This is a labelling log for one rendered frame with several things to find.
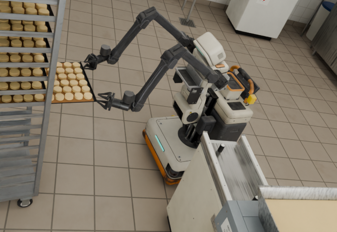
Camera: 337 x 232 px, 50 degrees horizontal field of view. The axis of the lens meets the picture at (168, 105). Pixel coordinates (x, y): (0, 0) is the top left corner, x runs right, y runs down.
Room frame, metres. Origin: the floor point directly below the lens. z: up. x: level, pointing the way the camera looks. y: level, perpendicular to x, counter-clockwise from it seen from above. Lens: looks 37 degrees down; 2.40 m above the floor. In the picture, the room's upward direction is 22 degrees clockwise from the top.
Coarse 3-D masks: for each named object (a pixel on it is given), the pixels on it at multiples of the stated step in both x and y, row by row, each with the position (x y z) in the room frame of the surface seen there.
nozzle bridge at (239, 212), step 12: (228, 204) 1.11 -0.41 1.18; (240, 204) 1.14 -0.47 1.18; (252, 204) 1.17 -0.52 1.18; (216, 216) 1.13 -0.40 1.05; (228, 216) 1.08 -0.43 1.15; (240, 216) 1.07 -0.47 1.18; (252, 216) 1.10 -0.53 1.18; (228, 228) 1.04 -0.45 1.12; (240, 228) 1.01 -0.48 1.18; (252, 228) 1.04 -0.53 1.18
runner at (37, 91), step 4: (0, 92) 1.36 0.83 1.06; (4, 92) 1.37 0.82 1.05; (8, 92) 1.38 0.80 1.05; (12, 92) 1.39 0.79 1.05; (16, 92) 1.40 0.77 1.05; (20, 92) 1.42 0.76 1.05; (24, 92) 1.43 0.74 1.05; (28, 92) 1.44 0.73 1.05; (32, 92) 1.45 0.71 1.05; (36, 92) 1.47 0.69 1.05; (40, 92) 1.48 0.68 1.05; (44, 92) 1.49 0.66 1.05
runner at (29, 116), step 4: (0, 116) 1.36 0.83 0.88; (4, 116) 1.37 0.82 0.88; (8, 116) 1.38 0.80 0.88; (12, 116) 1.40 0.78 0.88; (16, 116) 1.41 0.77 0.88; (20, 116) 1.42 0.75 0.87; (24, 116) 1.43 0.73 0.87; (28, 116) 1.45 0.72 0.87; (32, 116) 1.46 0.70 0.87; (36, 116) 1.48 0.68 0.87; (40, 116) 1.49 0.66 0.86
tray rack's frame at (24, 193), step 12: (12, 144) 1.80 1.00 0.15; (0, 156) 1.66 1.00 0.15; (12, 156) 1.70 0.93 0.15; (24, 168) 1.64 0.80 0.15; (0, 180) 1.47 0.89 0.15; (12, 180) 1.51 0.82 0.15; (24, 180) 1.54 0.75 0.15; (0, 192) 1.39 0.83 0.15; (12, 192) 1.42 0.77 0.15; (24, 192) 1.46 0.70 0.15; (24, 204) 1.43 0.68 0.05
